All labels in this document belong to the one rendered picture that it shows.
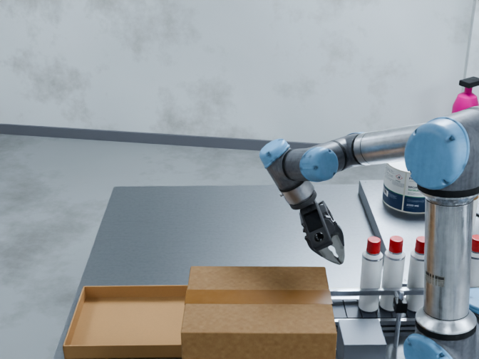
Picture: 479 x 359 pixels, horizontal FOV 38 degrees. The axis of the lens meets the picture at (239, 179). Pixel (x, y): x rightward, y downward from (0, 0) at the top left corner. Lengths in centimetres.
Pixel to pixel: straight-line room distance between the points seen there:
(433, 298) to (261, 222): 106
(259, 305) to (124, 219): 105
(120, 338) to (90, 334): 8
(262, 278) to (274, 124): 351
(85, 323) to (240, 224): 68
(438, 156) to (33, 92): 445
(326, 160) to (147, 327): 67
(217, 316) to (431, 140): 54
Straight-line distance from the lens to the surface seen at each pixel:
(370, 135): 158
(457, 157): 123
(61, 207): 439
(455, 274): 136
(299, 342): 138
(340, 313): 184
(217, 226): 232
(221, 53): 489
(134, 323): 189
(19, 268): 383
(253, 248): 219
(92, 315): 194
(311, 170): 153
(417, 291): 181
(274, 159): 161
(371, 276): 179
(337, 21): 473
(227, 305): 144
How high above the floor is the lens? 195
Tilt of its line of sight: 25 degrees down
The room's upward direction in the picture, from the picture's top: straight up
